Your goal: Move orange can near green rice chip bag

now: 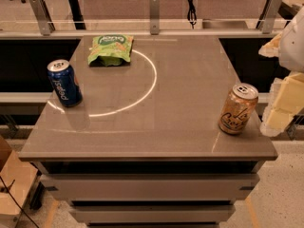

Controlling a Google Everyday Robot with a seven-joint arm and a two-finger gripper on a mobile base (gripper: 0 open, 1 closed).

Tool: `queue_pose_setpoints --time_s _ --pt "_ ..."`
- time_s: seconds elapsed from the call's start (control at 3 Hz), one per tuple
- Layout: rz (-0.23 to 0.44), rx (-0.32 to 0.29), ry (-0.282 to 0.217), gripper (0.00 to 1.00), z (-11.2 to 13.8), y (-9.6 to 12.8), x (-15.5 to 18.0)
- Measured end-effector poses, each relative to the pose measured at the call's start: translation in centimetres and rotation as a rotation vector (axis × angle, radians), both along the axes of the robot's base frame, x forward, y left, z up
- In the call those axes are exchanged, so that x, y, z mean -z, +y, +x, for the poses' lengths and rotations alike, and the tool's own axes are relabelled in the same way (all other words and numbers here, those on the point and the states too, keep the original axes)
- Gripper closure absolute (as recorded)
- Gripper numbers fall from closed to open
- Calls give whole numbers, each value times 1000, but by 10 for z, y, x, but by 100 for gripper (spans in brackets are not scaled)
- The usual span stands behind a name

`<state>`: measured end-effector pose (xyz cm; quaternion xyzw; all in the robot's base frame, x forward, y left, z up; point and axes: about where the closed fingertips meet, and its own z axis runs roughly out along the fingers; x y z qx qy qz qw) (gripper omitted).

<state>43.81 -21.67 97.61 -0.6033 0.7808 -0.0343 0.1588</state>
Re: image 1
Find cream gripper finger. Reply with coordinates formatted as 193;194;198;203
258;33;282;58
260;72;304;137

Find orange LaCroix soda can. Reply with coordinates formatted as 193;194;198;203
218;83;258;135

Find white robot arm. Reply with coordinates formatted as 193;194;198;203
258;8;304;137

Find green rice chip bag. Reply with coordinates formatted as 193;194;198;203
87;34;134;67

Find blue Pepsi can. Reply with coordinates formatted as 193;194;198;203
47;59;83;107

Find grey drawer cabinet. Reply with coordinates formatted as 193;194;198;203
20;35;276;228

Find black table leg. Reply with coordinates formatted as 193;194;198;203
68;0;86;29

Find cardboard box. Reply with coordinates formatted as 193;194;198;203
0;136;37;228

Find right metal rail bracket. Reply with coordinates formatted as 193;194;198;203
260;0;282;34

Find metal rail bracket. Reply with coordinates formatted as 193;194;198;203
260;0;282;34
149;0;160;35
29;0;55;36

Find black hanging cable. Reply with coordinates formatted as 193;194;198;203
185;0;198;29

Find middle metal rail bracket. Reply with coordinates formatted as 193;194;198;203
149;0;160;35

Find left metal rail bracket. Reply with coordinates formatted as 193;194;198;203
29;0;55;36

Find black cable on floor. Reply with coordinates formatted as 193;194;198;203
0;176;41;228

